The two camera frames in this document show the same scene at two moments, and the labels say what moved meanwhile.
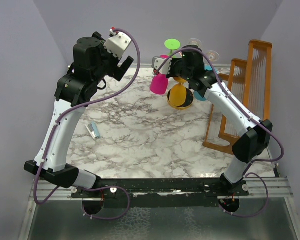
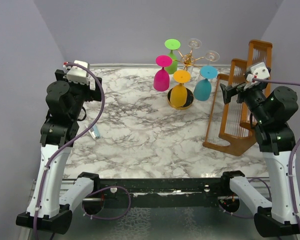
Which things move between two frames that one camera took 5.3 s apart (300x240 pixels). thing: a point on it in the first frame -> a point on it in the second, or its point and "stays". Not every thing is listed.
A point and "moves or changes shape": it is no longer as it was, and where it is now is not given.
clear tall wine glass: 212,55 stays
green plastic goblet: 172,44 stays
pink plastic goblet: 159,82 moves or changes shape
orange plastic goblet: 178,92 stays
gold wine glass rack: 189,100 stays
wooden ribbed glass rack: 248,82 stays
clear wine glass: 195,41 stays
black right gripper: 174,61 -> 229,91
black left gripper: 116,72 -> 92,94
